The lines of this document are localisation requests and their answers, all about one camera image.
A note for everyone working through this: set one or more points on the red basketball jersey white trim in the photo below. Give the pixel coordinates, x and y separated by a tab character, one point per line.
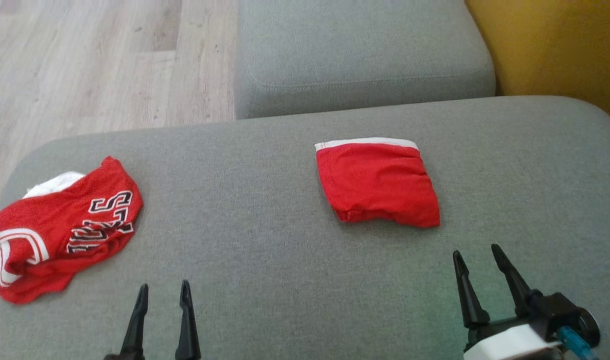
59	235

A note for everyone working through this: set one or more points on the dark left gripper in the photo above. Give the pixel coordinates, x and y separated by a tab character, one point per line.
112	357

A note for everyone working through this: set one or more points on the red shorts with white waistband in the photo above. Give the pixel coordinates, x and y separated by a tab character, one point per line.
380	185

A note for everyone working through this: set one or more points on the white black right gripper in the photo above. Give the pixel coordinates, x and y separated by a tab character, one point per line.
515	342

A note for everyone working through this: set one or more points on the large grey fabric sofa seat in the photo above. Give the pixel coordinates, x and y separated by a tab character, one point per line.
264	240

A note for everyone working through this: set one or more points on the small grey sofa cushion section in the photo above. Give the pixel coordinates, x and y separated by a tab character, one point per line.
360	55

